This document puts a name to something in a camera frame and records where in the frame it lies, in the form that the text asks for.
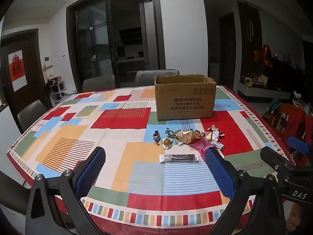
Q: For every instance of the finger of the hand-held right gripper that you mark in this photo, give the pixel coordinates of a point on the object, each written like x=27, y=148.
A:
x=271, y=159
x=299, y=144

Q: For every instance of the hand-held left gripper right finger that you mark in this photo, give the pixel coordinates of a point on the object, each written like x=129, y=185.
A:
x=218, y=171

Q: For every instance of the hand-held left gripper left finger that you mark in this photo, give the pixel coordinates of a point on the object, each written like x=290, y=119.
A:
x=90, y=171

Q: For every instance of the purple twist-wrapped candy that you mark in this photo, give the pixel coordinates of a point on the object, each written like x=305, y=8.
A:
x=199, y=133

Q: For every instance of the blue gold twist-wrapped candy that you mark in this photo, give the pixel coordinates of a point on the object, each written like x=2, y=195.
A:
x=156, y=137

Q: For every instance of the brown cardboard box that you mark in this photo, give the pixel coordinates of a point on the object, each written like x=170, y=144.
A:
x=183, y=102

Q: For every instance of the red wooden chair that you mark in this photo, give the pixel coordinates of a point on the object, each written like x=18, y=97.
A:
x=291, y=120

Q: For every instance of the pink snack packet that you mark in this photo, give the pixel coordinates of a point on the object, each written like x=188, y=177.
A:
x=200, y=146

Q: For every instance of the colourful patchwork tablecloth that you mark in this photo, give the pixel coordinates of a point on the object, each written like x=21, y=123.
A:
x=110, y=139

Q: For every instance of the white red snack packet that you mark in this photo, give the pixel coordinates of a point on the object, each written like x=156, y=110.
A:
x=215, y=133

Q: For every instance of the long dark snack bar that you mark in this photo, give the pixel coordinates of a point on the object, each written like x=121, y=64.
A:
x=178, y=158

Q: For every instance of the white figurine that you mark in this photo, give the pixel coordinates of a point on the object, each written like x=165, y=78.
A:
x=297, y=98

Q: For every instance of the green cloth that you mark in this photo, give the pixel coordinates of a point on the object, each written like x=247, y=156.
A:
x=275, y=104

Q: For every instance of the gold snack packet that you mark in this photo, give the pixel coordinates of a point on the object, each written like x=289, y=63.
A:
x=185, y=135

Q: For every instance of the yellow jelly cup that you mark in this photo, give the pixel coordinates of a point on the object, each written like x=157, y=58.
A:
x=167, y=142

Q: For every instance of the white low sideboard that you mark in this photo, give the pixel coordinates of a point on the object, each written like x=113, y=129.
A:
x=264, y=93

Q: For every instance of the silver blue twist-wrapped candy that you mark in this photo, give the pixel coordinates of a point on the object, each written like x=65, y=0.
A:
x=169, y=133

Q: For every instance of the grey dining chair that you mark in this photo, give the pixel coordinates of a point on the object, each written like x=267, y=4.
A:
x=31, y=115
x=151, y=77
x=12, y=188
x=99, y=83

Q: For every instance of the shoe rack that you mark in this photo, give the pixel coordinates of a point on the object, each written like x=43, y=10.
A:
x=55, y=90

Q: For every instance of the red foil balloons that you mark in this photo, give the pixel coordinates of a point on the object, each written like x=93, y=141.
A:
x=265, y=53

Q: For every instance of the brown entrance door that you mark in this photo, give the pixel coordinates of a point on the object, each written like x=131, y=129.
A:
x=34, y=78

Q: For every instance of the dark interior door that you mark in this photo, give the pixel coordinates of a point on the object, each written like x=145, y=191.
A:
x=227, y=53

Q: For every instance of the tall dark cabinet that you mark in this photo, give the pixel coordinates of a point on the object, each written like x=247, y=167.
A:
x=249, y=41

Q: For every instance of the red white door poster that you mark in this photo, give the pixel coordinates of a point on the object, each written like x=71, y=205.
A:
x=17, y=71

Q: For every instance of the white wall intercom panel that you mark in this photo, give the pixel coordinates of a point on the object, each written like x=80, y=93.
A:
x=48, y=61

